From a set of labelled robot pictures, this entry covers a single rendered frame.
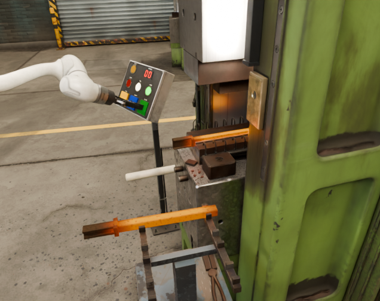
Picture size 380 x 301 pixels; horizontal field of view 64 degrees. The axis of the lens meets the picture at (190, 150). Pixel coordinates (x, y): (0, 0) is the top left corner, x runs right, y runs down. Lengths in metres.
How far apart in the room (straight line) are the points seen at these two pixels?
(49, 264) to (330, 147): 1.88
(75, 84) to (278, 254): 1.08
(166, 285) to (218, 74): 0.78
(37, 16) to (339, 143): 8.86
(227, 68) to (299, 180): 0.49
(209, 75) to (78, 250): 1.61
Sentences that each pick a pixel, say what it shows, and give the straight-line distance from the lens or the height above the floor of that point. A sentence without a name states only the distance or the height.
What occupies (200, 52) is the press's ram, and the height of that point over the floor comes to 1.40.
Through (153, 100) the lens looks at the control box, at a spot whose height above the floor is 1.06.
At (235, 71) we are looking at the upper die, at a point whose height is 1.31.
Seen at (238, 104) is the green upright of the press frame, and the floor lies 1.06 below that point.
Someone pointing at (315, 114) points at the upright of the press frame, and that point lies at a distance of 0.93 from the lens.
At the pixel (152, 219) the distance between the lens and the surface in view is 0.97.
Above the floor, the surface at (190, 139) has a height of 1.01.
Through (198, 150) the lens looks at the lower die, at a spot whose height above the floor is 0.98.
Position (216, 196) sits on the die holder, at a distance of 1.26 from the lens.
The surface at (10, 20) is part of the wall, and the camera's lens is 9.65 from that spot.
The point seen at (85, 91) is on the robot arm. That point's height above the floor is 1.19.
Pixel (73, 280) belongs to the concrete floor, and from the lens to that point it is 2.19.
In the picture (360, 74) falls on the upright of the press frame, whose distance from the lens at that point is 1.06.
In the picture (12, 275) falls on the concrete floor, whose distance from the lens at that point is 2.39.
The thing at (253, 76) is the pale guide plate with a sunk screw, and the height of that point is 1.34.
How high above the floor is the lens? 1.63
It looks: 30 degrees down
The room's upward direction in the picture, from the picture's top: 2 degrees counter-clockwise
